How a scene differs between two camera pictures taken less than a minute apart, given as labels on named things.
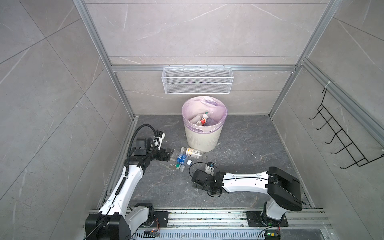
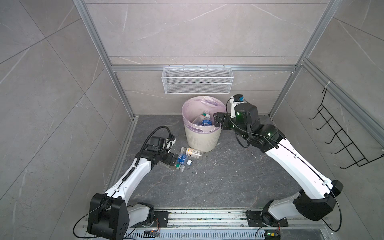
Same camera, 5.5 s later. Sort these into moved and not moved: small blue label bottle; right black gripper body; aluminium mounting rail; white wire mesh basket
Moved: right black gripper body
Not moved: small blue label bottle; aluminium mounting rail; white wire mesh basket
